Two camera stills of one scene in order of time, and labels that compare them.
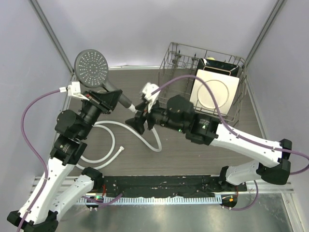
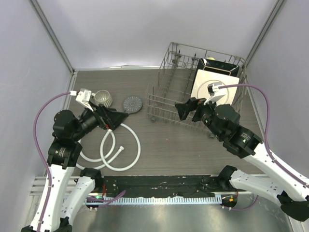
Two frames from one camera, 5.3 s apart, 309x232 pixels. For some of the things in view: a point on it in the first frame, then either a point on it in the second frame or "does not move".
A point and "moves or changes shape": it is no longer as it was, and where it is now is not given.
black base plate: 167,186 does not move
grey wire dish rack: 177,71 does not move
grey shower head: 91,67 → 132,104
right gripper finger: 137,123 → 184,108
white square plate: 223,88 does not move
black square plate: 217,66 does not move
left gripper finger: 107,101 → 104,114
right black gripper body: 157,115 → 204,112
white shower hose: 97,124 moves or changes shape
